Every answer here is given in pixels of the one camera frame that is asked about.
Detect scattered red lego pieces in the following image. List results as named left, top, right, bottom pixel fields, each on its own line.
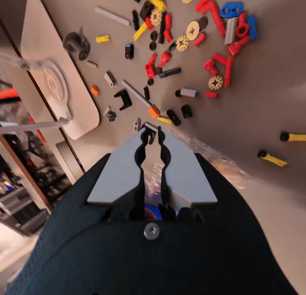
left=144, top=0, right=251, bottom=99

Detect clear safety glasses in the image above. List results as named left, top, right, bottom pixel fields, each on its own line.
left=0, top=48, right=73, bottom=135

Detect light grey lego connector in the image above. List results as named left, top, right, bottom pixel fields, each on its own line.
left=104, top=71, right=117, bottom=88

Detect grey lego sleeve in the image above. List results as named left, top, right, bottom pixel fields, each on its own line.
left=224, top=17, right=237, bottom=45

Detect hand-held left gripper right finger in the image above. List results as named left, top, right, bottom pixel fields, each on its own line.
left=157, top=126, right=218, bottom=221

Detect black lego block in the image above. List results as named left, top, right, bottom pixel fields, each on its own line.
left=139, top=0, right=154, bottom=21

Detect black lego bracket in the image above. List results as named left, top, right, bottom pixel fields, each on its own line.
left=114, top=89, right=132, bottom=111

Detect light grey lego beam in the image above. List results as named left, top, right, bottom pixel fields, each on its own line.
left=95, top=6, right=131, bottom=27

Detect orange cable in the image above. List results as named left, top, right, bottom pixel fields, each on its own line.
left=0, top=89, right=47, bottom=143

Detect long yellow lego pin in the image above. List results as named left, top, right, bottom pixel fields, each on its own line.
left=133, top=22, right=148, bottom=41

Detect white rounded board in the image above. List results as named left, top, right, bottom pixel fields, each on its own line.
left=20, top=0, right=100, bottom=140

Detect yellow lego connector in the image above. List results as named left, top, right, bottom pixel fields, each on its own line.
left=147, top=0, right=166, bottom=11

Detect long black lego stick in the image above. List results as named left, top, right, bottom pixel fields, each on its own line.
left=158, top=11, right=167, bottom=44

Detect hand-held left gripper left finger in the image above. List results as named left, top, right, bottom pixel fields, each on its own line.
left=87, top=128, right=147, bottom=220

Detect clear plastic bag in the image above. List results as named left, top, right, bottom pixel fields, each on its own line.
left=143, top=127, right=251, bottom=197

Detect pale yellow lego disc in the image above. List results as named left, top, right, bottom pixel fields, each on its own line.
left=186, top=21, right=200, bottom=41

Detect black lego axle pin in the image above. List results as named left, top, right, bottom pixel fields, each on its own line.
left=159, top=68, right=182, bottom=79

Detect long grey lego axle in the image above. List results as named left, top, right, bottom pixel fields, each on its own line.
left=121, top=79, right=153, bottom=108

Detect cluttered shelf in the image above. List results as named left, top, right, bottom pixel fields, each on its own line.
left=0, top=132, right=72, bottom=235

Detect blue oval lego link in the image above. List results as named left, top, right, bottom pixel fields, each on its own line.
left=219, top=2, right=244, bottom=18

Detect yellow and black lego pin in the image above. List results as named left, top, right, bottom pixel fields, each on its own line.
left=257, top=151, right=288, bottom=166
left=280, top=132, right=306, bottom=142

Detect black lego liftarm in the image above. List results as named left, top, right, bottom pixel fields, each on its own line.
left=167, top=109, right=181, bottom=126

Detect blue lego connector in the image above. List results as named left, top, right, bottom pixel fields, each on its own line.
left=247, top=15, right=258, bottom=41

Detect black lego gear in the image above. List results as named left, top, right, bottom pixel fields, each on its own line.
left=63, top=27, right=91, bottom=61

